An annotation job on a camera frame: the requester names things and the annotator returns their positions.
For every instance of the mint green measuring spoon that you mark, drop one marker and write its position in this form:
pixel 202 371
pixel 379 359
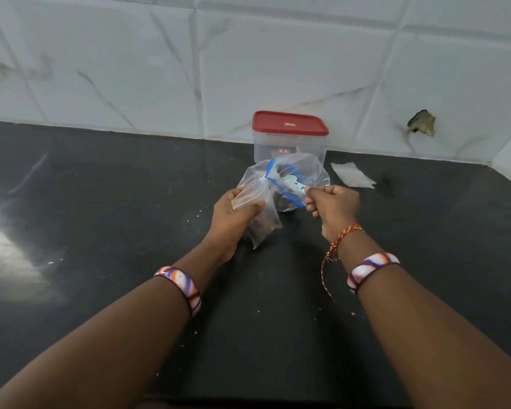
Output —
pixel 293 183

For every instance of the large clear blue-zip bag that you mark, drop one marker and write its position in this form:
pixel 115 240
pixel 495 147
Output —
pixel 311 170

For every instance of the person's right forearm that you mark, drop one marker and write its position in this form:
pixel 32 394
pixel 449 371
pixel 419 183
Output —
pixel 434 345

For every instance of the orange purple white bangle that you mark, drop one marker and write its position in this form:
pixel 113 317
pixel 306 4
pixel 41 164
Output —
pixel 183 287
pixel 368 268

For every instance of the person's left hand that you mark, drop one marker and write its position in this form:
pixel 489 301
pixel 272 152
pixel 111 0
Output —
pixel 228 225

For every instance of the person's left forearm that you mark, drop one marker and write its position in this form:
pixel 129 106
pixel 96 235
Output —
pixel 98 345

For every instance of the person's right hand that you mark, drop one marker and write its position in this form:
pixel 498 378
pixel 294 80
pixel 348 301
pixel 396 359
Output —
pixel 336 208

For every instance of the red-lidded clear plastic container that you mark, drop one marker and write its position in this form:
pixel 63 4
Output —
pixel 266 146

